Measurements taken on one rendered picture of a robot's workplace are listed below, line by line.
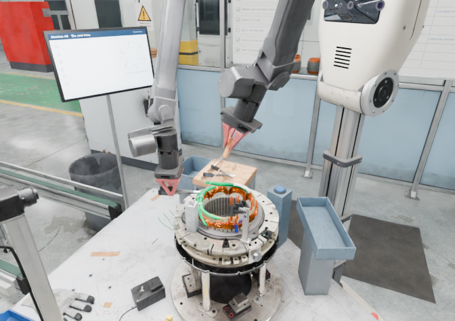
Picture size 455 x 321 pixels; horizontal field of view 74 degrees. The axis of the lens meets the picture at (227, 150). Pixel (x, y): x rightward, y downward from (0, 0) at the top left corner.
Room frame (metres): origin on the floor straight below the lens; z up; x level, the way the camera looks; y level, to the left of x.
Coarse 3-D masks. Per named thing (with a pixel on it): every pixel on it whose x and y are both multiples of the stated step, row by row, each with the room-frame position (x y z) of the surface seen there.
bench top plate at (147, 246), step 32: (128, 224) 1.07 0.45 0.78; (160, 224) 1.07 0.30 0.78; (128, 256) 0.88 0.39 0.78; (160, 256) 0.88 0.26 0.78; (288, 256) 0.88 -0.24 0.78; (96, 288) 0.73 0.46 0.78; (128, 288) 0.73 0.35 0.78; (288, 288) 0.73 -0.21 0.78; (96, 320) 0.61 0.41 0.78; (128, 320) 0.61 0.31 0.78; (160, 320) 0.61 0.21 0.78; (288, 320) 0.61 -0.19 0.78; (320, 320) 0.61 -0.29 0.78; (352, 320) 0.61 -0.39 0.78
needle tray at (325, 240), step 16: (304, 208) 0.87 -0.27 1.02; (320, 208) 0.87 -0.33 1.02; (304, 224) 0.77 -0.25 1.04; (320, 224) 0.78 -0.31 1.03; (336, 224) 0.77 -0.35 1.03; (304, 240) 0.78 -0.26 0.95; (320, 240) 0.70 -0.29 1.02; (336, 240) 0.70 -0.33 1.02; (304, 256) 0.76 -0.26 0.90; (320, 256) 0.63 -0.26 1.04; (336, 256) 0.63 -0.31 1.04; (352, 256) 0.63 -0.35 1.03; (304, 272) 0.74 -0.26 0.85; (320, 272) 0.70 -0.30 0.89; (304, 288) 0.72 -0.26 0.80; (320, 288) 0.71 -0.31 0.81
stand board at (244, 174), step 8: (216, 160) 1.15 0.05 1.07; (224, 160) 1.15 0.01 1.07; (208, 168) 1.08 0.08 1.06; (224, 168) 1.08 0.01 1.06; (240, 168) 1.08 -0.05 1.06; (248, 168) 1.08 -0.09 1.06; (256, 168) 1.08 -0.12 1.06; (200, 176) 1.02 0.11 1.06; (232, 176) 1.02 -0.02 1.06; (240, 176) 1.02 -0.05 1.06; (248, 176) 1.02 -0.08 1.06; (200, 184) 0.98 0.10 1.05; (208, 184) 0.97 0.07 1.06
